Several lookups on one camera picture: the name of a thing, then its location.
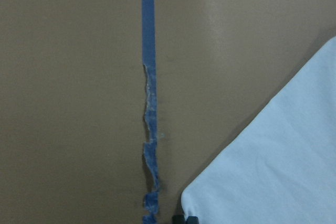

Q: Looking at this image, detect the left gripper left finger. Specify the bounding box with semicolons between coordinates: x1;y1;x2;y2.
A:
172;215;185;224

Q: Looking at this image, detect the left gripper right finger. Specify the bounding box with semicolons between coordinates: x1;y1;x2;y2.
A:
186;216;199;224

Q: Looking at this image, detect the light blue t-shirt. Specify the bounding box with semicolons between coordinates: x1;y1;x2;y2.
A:
181;39;335;223

